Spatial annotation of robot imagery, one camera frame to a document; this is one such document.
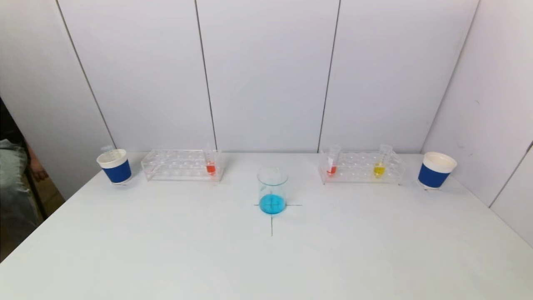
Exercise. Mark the black metal stand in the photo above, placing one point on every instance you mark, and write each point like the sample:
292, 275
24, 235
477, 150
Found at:
35, 200

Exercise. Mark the clear acrylic test tube rack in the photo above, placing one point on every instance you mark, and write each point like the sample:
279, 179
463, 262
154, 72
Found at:
179, 168
358, 168

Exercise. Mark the yellow pigment test tube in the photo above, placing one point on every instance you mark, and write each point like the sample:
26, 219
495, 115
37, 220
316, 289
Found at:
379, 170

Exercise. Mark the blue pigment test tube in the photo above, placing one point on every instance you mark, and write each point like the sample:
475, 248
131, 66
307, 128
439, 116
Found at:
107, 150

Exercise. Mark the blue white paper cup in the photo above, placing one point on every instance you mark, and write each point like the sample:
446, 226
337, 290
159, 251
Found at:
117, 171
433, 176

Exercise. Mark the person bare forearm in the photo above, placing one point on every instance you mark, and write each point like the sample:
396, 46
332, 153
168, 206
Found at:
38, 168

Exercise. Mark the clear glass beaker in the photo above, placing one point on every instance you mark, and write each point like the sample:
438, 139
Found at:
272, 203

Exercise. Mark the red pigment test tube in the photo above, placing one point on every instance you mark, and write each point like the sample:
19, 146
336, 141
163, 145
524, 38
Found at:
332, 169
210, 168

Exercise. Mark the person in grey clothing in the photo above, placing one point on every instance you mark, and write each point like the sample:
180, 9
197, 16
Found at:
10, 187

